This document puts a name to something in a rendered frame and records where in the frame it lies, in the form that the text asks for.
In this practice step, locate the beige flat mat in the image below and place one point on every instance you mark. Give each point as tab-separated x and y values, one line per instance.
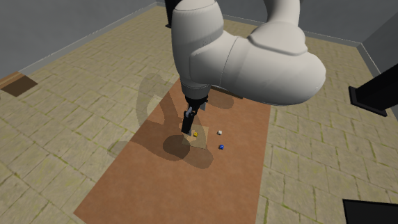
200	140

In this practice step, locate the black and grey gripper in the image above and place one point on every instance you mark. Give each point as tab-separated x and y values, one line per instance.
194	105

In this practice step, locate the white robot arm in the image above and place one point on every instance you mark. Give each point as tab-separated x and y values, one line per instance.
271	66

